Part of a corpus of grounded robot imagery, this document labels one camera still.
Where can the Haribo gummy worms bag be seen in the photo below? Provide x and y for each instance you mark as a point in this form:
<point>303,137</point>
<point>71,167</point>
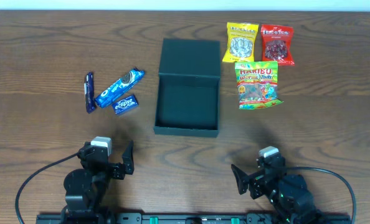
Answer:
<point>257,84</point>

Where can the dark blue candy bar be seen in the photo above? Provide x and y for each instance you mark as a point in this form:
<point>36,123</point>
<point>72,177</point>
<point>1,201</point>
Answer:
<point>89,93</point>

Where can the blue Oreo cookie pack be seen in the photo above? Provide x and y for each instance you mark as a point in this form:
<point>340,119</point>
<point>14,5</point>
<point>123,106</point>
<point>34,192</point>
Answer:
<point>119,88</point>

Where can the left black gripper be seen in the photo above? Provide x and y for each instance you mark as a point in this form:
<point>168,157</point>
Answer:
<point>111,166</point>

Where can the black mounting rail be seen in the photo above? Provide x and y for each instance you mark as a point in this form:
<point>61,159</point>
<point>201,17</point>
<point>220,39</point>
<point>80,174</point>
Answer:
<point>137,218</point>

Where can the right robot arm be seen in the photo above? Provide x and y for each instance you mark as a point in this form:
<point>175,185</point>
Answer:
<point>288,194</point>

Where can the dark green open box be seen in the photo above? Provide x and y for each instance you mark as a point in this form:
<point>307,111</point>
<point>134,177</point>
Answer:
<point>189,88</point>

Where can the red snack bag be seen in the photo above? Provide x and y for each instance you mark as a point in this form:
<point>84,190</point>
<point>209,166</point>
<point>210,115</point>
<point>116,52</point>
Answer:
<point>276,43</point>

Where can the yellow snack bag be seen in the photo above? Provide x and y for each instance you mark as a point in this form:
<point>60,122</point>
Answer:
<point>241,42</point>

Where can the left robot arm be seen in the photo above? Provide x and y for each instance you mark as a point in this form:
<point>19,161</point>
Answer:
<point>86,187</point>

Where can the blue Eclipse mint tin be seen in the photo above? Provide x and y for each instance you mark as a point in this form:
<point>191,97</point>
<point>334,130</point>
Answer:
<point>126,104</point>

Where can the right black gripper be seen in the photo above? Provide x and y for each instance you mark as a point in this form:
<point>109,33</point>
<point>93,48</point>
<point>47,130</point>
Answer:
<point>258,179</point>

